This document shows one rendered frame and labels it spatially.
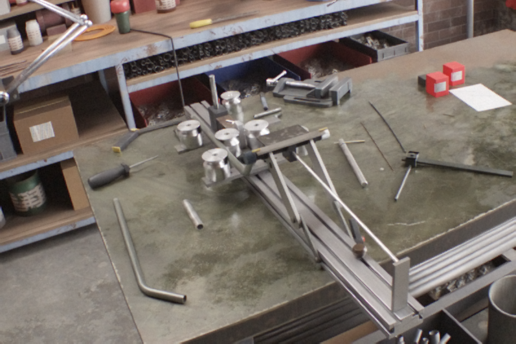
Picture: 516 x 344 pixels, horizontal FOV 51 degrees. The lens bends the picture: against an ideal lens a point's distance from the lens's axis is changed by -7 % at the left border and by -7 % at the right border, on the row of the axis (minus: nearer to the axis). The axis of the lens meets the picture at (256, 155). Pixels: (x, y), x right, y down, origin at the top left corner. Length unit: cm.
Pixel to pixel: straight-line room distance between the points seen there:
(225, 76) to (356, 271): 236
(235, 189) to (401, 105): 52
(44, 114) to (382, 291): 194
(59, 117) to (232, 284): 174
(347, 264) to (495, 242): 123
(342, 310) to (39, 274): 141
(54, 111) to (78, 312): 86
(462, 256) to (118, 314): 129
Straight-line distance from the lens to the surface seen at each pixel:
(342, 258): 92
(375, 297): 87
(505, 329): 189
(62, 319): 237
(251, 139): 121
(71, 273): 258
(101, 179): 128
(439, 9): 429
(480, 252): 204
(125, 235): 109
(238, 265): 98
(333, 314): 179
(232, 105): 149
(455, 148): 129
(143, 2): 306
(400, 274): 79
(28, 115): 258
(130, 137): 146
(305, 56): 334
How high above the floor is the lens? 149
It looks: 28 degrees down
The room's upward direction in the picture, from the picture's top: 8 degrees counter-clockwise
